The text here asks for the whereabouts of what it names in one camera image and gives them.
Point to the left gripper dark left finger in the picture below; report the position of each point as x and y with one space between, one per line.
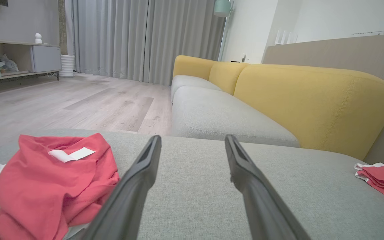
128 200

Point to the large grey sofa chaise cushion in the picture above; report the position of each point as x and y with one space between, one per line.
195 200

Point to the white finned object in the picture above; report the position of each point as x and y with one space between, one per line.
285 37

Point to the white ribbed plant pot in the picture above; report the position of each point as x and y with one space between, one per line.
67 66

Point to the grey sofa seat cushion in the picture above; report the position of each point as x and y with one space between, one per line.
218 116
188 81

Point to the grey cabinet door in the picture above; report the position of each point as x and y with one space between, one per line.
46 59

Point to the red white numbered jersey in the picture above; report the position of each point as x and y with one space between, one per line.
45 186

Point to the small white figurine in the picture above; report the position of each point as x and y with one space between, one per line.
38 38

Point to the small yellow sofa backrest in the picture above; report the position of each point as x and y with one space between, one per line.
227 76

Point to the red shorts with white stripe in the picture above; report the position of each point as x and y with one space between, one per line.
383 180

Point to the grey pleated curtain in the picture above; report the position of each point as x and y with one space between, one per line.
112 36
185 36

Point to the large yellow sofa backrest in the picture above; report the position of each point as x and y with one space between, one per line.
312 103

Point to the low wooden TV cabinet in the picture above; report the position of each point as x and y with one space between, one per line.
15 42

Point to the floor lamp with green shade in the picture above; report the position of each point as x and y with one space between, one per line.
222 7

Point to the crumpled bag in cabinet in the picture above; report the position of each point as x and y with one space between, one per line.
8 64

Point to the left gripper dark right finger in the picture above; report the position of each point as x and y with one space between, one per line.
262 206

